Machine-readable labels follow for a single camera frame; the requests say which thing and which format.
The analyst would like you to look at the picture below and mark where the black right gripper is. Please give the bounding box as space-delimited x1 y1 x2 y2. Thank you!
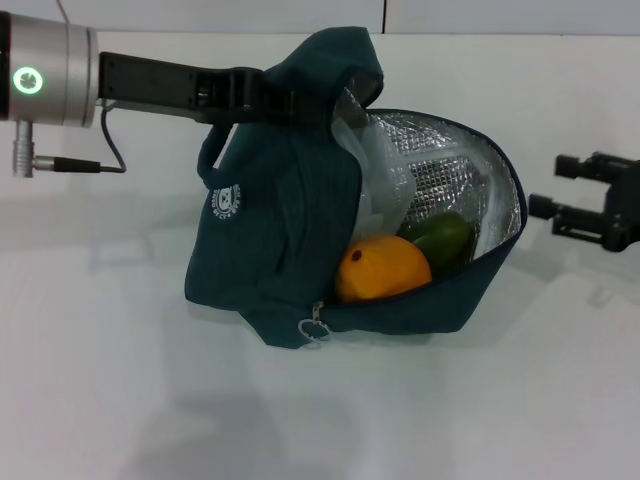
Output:
528 150 640 254

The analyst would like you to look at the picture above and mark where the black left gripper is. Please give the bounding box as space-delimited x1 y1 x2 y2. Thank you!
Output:
96 51 337 127

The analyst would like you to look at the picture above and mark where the teal insulated lunch bag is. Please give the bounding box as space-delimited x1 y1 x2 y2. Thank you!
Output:
184 27 529 352

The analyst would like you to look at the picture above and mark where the green cucumber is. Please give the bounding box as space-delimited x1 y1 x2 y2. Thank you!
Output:
399 211 477 277

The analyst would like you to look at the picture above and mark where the orange pear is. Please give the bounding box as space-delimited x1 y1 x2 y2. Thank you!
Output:
334 235 433 304

